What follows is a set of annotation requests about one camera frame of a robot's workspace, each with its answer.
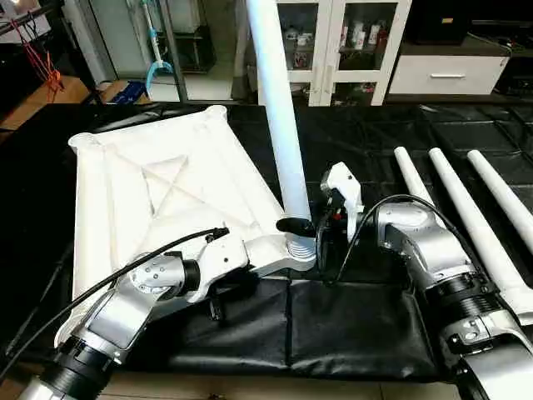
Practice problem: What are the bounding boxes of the red cables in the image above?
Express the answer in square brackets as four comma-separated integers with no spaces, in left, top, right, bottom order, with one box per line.
[8,17,66,94]

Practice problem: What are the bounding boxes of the white plastic table leg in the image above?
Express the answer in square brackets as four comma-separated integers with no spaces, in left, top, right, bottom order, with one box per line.
[246,0,319,259]
[466,150,533,255]
[429,147,533,326]
[393,147,434,205]

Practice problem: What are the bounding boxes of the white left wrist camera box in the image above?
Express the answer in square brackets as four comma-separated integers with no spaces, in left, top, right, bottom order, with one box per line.
[196,229,251,288]

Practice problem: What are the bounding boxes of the blue and yellow box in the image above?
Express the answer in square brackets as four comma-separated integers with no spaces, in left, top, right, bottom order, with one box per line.
[107,79,155,105]

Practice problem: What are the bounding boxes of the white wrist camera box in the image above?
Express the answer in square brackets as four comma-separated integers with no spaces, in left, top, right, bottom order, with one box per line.
[196,229,251,288]
[321,162,365,243]

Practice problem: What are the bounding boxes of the teal long-handled dustpan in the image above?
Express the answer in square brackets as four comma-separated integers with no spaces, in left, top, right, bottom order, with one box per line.
[143,0,177,99]

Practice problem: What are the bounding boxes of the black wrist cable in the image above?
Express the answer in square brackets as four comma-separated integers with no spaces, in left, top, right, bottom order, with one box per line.
[0,227,230,380]
[315,193,455,284]

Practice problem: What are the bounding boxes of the white drawer unit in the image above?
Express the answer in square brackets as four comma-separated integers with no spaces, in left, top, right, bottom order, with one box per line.
[387,35,513,97]

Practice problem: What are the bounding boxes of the white glass-door cabinet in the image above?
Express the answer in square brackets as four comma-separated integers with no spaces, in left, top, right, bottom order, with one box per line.
[257,0,413,108]

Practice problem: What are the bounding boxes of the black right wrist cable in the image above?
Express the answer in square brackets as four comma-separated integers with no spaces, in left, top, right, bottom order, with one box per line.
[315,193,455,284]

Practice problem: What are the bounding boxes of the white plastic table top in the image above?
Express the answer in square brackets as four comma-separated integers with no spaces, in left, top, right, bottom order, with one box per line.
[54,104,319,347]

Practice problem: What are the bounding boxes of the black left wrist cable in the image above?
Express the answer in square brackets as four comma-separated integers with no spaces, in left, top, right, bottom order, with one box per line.
[0,227,230,380]

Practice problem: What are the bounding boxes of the brown wooden desk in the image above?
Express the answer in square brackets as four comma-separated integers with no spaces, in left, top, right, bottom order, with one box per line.
[0,77,84,130]

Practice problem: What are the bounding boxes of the black speaker box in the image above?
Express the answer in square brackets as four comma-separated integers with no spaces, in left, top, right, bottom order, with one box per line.
[406,0,471,44]

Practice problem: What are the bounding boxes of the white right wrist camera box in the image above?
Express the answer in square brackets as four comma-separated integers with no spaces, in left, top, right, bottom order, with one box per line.
[321,162,365,243]

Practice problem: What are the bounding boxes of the black work mat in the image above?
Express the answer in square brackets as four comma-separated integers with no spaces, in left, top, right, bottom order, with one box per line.
[0,102,533,384]

